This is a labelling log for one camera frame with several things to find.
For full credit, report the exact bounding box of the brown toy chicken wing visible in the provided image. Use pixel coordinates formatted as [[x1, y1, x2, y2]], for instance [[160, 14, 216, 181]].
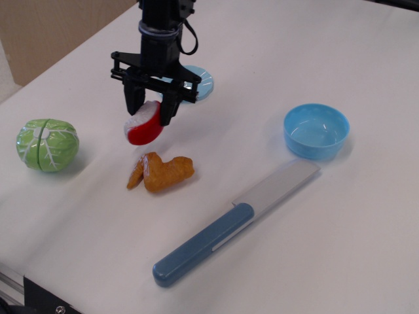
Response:
[[126, 152, 194, 193]]

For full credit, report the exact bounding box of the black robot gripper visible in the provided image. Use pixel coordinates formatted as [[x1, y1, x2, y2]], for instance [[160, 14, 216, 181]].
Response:
[[111, 29, 201, 126]]

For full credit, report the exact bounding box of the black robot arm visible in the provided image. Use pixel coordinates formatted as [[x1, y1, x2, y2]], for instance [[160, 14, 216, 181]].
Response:
[[111, 0, 202, 126]]

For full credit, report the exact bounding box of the green toy cabbage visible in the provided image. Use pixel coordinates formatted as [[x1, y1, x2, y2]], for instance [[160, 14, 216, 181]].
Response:
[[16, 118, 79, 172]]

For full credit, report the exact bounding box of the aluminium table frame rail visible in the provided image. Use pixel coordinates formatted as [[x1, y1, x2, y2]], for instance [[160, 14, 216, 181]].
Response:
[[0, 264, 24, 306]]

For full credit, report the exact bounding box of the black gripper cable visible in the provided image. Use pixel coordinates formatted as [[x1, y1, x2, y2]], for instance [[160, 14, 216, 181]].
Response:
[[176, 19, 200, 56]]

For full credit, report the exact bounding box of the black table corner bracket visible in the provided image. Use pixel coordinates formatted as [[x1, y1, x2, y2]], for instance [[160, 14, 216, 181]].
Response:
[[24, 277, 81, 314]]

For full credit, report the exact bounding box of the blue handled toy knife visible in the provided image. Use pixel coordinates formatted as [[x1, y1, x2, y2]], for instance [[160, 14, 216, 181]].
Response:
[[153, 160, 321, 287]]

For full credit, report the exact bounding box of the light blue toy plate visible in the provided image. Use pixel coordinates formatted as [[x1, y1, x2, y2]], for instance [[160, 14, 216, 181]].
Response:
[[158, 65, 214, 102]]

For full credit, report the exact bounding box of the light blue plastic bowl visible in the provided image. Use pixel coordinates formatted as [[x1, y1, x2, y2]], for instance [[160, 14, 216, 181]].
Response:
[[283, 103, 350, 160]]

